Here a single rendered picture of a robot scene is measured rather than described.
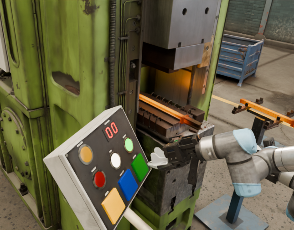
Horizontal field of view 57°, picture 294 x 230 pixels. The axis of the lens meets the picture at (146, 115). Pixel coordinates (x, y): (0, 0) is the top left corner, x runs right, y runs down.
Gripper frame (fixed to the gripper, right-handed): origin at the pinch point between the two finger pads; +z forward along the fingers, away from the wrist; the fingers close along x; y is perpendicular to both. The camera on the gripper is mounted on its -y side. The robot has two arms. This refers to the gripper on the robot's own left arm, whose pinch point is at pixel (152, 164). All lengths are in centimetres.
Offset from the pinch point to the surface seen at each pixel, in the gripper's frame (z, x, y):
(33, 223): 131, -26, -44
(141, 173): 4.4, 1.6, -1.6
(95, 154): 5.2, 16.5, 15.8
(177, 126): 5.1, -42.4, -4.7
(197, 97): 3, -80, -4
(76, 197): 8.8, 27.1, 9.2
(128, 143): 4.8, 0.4, 10.2
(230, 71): 41, -418, -73
